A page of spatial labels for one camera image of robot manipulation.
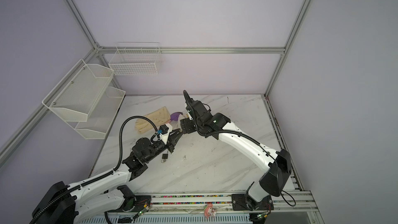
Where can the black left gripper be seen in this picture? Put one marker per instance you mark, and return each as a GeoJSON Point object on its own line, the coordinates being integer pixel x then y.
{"type": "Point", "coordinates": [171, 141]}

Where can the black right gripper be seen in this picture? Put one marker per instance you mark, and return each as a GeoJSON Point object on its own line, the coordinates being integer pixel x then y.
{"type": "Point", "coordinates": [185, 127]}

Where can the black padlock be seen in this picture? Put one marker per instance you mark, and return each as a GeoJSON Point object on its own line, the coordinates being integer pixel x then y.
{"type": "Point", "coordinates": [165, 157]}

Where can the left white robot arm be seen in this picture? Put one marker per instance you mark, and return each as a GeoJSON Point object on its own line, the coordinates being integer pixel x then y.
{"type": "Point", "coordinates": [108, 191]}

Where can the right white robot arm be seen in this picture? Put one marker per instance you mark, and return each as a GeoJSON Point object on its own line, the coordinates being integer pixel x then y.
{"type": "Point", "coordinates": [275, 164]}

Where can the pink toy figure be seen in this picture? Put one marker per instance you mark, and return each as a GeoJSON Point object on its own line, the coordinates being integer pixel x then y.
{"type": "Point", "coordinates": [209, 211]}

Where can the white mesh two-tier shelf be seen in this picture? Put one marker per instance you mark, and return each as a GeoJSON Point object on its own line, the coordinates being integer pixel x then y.
{"type": "Point", "coordinates": [86, 100]}

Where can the purple trowel pink handle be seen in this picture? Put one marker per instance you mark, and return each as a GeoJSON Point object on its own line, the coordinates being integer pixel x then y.
{"type": "Point", "coordinates": [176, 116]}

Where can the white wire basket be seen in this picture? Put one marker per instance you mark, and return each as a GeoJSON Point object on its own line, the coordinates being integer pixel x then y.
{"type": "Point", "coordinates": [136, 58]}

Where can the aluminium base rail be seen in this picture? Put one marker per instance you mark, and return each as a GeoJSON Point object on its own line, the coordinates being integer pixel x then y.
{"type": "Point", "coordinates": [298, 207]}

